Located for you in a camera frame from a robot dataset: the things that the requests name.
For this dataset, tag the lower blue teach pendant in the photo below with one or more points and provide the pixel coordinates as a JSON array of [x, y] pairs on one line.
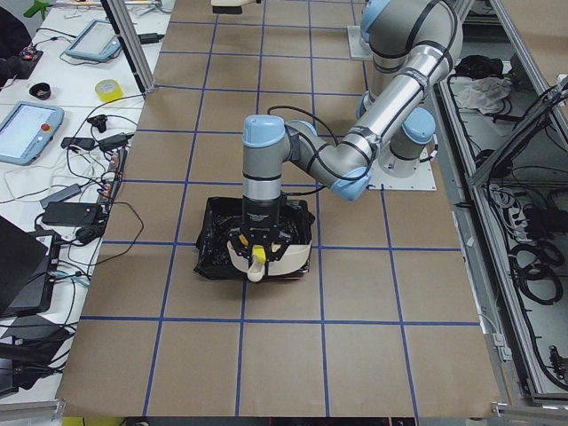
[[27, 130]]

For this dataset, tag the black laptop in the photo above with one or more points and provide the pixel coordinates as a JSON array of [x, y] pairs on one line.
[[28, 263]]

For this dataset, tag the bin with black bag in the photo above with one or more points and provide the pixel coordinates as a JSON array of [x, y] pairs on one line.
[[222, 214]]

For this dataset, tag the upper blue teach pendant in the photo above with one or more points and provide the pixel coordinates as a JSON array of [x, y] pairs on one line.
[[96, 43]]

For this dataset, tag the yellow green sponge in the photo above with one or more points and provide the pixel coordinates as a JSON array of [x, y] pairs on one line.
[[258, 252]]

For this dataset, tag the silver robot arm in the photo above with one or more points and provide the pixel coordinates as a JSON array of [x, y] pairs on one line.
[[414, 44]]

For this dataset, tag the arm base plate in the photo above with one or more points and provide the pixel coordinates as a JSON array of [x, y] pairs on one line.
[[359, 48], [391, 173]]

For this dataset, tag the yellow tape roll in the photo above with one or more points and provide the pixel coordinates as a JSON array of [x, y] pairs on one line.
[[108, 90]]

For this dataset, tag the aluminium frame post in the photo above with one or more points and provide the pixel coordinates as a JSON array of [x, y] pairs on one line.
[[119, 18]]

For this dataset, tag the blue teach pendant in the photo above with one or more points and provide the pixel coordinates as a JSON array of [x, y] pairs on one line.
[[96, 43], [27, 130]]

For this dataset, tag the white crumpled cloth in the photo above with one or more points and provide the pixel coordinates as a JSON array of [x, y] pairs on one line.
[[485, 95]]

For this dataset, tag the beige hand brush black bristles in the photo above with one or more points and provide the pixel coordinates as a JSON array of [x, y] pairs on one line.
[[231, 7]]

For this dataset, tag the black power adapter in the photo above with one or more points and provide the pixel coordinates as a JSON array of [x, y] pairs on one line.
[[61, 213]]

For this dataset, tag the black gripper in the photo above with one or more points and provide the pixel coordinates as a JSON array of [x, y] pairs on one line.
[[261, 214]]

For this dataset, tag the beige plastic dustpan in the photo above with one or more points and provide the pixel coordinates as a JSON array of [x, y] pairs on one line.
[[294, 263]]

